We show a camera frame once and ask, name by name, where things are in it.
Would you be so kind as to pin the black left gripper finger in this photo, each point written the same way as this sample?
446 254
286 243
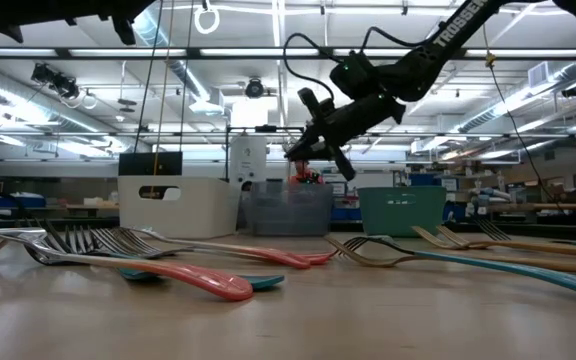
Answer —
130 9
125 32

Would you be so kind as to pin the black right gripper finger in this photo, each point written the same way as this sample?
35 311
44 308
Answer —
315 112
344 167

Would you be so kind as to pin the grey translucent plastic bin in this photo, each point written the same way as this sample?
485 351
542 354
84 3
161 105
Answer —
288 210

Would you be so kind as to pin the teal plastic bin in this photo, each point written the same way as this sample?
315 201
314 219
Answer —
403 215

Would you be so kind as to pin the white plastic bin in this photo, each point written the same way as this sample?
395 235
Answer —
183 215

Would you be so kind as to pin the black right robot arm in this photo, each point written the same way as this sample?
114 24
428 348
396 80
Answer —
448 40

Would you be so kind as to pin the person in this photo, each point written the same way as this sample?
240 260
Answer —
302 172

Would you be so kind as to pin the black overhead light bar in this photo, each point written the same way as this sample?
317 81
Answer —
193 52

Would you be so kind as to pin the white cylinder tank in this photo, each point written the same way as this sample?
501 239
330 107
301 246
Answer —
248 155

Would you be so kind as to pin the blue box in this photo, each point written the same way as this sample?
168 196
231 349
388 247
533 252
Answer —
423 180

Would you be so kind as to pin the black monitor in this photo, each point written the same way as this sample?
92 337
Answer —
148 162

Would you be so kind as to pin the white vent grille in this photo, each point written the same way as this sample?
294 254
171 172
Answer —
538 75

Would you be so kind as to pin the blue crate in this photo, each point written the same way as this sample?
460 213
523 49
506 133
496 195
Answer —
13 201

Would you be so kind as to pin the black ceiling speaker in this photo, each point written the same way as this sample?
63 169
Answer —
573 91

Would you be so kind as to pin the wooden beam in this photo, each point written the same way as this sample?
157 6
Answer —
568 206

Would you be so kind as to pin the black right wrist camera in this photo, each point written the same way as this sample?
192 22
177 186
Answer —
358 75

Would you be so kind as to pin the black stand frame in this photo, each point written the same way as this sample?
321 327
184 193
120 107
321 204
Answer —
263 129

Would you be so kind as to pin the round black ceiling camera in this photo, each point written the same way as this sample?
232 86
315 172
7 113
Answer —
255 88

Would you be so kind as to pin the black ceiling camera cluster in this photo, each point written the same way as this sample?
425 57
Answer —
55 80

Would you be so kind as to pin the black aluminium table frame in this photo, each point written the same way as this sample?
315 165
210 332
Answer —
543 231

